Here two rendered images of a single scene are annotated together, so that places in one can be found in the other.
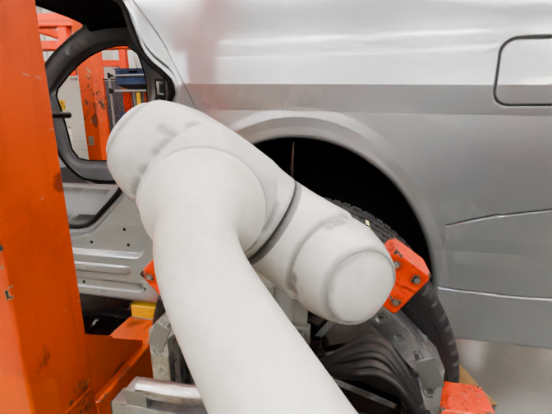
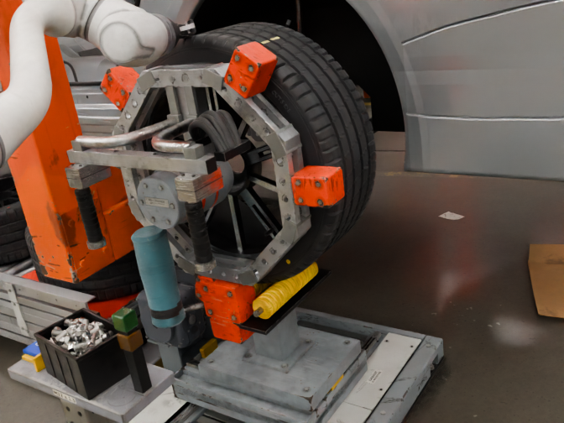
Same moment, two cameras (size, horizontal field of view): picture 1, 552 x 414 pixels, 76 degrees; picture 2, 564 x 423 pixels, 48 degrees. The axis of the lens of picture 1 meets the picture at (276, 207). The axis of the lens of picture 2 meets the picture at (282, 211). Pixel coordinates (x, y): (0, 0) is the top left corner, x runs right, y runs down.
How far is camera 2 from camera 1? 1.05 m
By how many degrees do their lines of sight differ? 24
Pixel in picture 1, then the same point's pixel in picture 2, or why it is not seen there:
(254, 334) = (18, 30)
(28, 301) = not seen: hidden behind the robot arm
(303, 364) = (28, 35)
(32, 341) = (44, 143)
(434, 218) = (390, 36)
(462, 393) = (320, 169)
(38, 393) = (52, 182)
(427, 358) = (272, 133)
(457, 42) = not seen: outside the picture
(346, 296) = (109, 45)
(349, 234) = (113, 16)
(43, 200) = not seen: hidden behind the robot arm
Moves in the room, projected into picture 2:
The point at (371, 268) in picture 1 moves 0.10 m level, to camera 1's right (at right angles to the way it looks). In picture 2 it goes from (118, 31) to (166, 25)
